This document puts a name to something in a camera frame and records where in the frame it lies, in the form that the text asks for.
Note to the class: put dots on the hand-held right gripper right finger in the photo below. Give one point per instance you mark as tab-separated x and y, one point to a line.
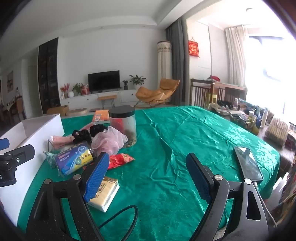
198	178

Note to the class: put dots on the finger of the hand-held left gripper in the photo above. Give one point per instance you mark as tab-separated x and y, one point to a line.
20	154
3	143

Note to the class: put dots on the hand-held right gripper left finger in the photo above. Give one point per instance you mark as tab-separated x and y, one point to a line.
96	178

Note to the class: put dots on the cream tissue pack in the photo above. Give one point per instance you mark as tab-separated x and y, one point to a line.
106	194

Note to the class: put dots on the red snack packet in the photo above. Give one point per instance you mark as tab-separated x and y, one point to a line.
120	160

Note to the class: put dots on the blue yellow garbage bag roll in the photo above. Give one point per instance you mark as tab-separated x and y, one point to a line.
71	160

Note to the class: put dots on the white cardboard box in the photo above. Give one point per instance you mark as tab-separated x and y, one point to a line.
41	126

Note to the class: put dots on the pink mesh bath sponge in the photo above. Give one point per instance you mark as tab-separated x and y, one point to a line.
106	141

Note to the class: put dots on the pink face mask pack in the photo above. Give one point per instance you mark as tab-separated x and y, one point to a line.
60	142

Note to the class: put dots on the black hair scrunchie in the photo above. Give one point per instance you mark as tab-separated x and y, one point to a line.
98	129
81	135

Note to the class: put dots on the wooden dining chair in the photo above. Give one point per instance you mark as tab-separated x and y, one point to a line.
18	106

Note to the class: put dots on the green satin tablecloth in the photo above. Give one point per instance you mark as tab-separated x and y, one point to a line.
161	162

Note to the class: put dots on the black smartphone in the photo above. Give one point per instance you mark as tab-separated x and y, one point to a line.
248	164

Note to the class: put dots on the brown cardboard box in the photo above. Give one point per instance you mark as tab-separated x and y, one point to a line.
57	110

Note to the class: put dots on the clear jar black lid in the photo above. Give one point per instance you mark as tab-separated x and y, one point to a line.
122	125

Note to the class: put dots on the orange book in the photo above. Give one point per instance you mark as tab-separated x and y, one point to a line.
100	115

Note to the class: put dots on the beige pet bed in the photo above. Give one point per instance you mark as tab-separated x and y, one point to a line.
76	112

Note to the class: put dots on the white round vase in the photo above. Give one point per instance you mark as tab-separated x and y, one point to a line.
71	94

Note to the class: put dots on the red flowers in vase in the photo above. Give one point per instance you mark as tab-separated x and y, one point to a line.
65	88

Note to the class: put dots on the black display cabinet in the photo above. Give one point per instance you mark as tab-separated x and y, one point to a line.
48	76

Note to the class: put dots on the wooden bench with metal legs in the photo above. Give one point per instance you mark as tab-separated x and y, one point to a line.
106	97

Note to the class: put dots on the bushy green potted plant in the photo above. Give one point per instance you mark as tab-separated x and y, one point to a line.
78	88

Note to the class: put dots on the group of bottles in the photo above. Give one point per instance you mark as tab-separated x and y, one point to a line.
263	119

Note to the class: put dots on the red white box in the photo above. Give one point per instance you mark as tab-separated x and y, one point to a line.
85	90

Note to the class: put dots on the dark wooden crib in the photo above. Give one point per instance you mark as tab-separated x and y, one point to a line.
231	92

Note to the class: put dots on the clear pack of beige sticks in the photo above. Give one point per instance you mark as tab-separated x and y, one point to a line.
277	131

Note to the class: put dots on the small green potted plant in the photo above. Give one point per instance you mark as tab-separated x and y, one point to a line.
125	85

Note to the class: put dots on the black television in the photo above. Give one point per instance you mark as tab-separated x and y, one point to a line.
104	81

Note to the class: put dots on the orange rocking chair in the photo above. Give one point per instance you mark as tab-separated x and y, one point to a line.
148	93

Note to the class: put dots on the red cloth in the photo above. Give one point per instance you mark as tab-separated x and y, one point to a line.
215	78

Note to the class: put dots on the large green potted plant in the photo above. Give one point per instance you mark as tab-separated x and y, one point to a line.
137	80

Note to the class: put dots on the covered standing air conditioner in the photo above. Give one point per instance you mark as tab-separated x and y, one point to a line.
164	62

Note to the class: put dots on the grey curtain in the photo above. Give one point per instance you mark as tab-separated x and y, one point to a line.
178	58

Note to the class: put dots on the white curtain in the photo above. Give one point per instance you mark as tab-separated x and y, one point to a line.
235	58

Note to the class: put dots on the framed wall painting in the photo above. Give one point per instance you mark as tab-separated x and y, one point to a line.
10	81

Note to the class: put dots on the red wall hanging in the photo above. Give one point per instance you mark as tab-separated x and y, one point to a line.
193	47

